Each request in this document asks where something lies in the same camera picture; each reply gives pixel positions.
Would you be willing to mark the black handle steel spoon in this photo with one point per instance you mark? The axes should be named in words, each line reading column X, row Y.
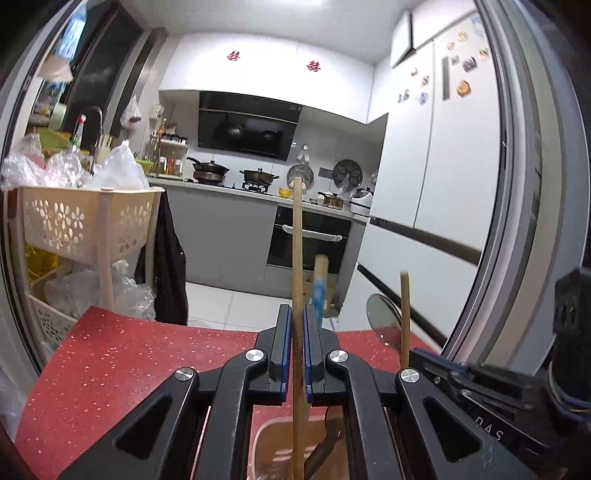
column 385, row 320

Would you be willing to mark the built-in black oven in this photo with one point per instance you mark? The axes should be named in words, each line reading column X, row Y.
column 322, row 235

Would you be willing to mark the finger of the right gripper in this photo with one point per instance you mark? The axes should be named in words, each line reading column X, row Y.
column 446, row 375
column 422, row 359

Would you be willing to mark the black wok on stove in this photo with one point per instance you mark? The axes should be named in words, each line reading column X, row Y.
column 208, row 172

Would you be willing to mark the beige plastic storage cart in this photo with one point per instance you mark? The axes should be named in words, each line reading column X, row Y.
column 82, row 247

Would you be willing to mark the black kitchen faucet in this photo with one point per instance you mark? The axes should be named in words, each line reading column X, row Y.
column 93, row 127

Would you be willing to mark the cardboard box on floor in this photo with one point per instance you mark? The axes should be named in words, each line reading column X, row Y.
column 331, row 295

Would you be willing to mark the black range hood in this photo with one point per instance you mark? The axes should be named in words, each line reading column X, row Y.
column 246, row 124

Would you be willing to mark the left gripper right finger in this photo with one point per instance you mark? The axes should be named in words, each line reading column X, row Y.
column 399, row 425

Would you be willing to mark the white refrigerator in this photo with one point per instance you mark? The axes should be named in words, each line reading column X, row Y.
column 436, row 186

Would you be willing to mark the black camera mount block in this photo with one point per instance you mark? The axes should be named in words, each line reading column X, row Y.
column 571, row 325

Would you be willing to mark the plain wooden chopstick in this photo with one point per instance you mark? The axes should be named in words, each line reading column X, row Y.
column 299, row 403

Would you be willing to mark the black garment hanging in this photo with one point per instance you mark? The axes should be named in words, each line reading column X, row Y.
column 169, row 270

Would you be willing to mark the brown pot on stove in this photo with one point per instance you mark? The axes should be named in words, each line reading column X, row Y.
column 257, row 180

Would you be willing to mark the blue patterned wooden chopstick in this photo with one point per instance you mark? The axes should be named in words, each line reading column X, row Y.
column 319, row 286

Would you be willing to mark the beige utensil holder caddy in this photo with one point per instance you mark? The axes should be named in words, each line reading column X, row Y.
column 273, row 446

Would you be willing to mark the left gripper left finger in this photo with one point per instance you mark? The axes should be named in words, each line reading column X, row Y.
column 196, row 425

